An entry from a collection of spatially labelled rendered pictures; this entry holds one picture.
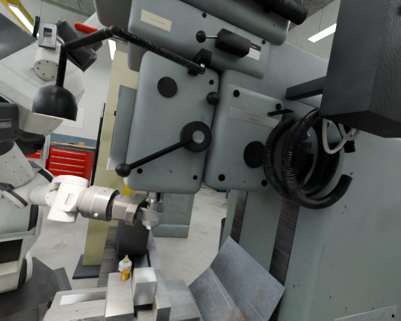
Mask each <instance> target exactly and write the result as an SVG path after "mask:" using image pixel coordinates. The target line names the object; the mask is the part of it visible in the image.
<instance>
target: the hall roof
mask: <svg viewBox="0 0 401 321"><path fill-rule="evenodd" d="M40 1H43V2H45V3H48V4H51V5H54V6H56V7H59V8H62V9H64V10H67V11H70V12H73V13H76V14H78V15H81V16H84V17H87V18H90V17H91V16H92V15H93V14H94V13H95V12H96V10H95V4H94V0H55V1H52V0H40ZM56 1H58V2H56ZM61 3H63V4H61ZM64 4H66V5H67V6H66V5H64ZM72 7H73V8H72ZM74 8H77V9H74ZM80 10H82V11H80ZM83 11H85V12H83Z"/></svg>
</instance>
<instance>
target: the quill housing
mask: <svg viewBox="0 0 401 321"><path fill-rule="evenodd" d="M205 69H206V72H205V73H204V74H203V75H201V74H198V75H197V76H194V75H191V74H188V73H187V71H188V68H186V67H184V66H182V65H180V64H178V63H176V62H173V61H171V60H169V59H166V58H164V57H162V56H160V55H158V54H155V53H154V52H153V53H152V52H151V51H147V52H146V53H145V54H144V55H143V58H142V61H141V67H140V70H139V76H138V80H137V88H136V90H137V91H136V98H135V103H134V110H133V116H132V122H131V128H130V135H129V144H128V149H127V155H126V161H125V163H126V164H131V163H133V162H136V161H138V160H140V159H142V158H145V157H147V156H149V155H151V154H153V153H156V152H158V151H161V150H163V149H165V148H167V147H169V146H172V145H174V144H176V143H179V142H180V133H181V130H182V128H183V127H184V126H185V125H186V124H188V123H190V122H195V121H200V122H204V123H205V124H206V125H207V126H208V127H209V128H210V130H211V127H212V123H213V115H214V112H215V105H210V104H209V103H208V102H207V100H206V98H207V95H208V94H209V93H210V92H216V93H218V86H219V76H218V73H217V72H216V71H214V70H212V69H209V68H205ZM207 152H208V148H207V149H206V150H205V151H203V152H191V151H188V150H187V149H185V148H184V147H181V148H179V149H176V150H174V151H172V152H169V153H167V154H165V155H163V156H161V157H159V158H157V159H154V160H152V161H150V162H147V163H146V164H143V165H141V166H139V167H137V168H134V169H132V170H131V172H130V175H129V176H128V177H125V178H123V180H124V183H125V185H126V186H127V187H128V188H130V189H131V190H138V191H147V192H162V193H170V194H185V195H194V194H196V193H198V191H200V189H201V186H202V179H203V174H204V168H205V163H206V156H207Z"/></svg>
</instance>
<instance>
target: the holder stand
mask: <svg viewBox="0 0 401 321"><path fill-rule="evenodd" d="M149 233H150V230H149V229H147V228H146V227H145V225H143V224H142V220H139V221H138V222H137V224H136V225H127V224H125V222H121V221H118V225H117V229H116V249H117V256H126V255H145V254H146V249H147V245H148V237H149Z"/></svg>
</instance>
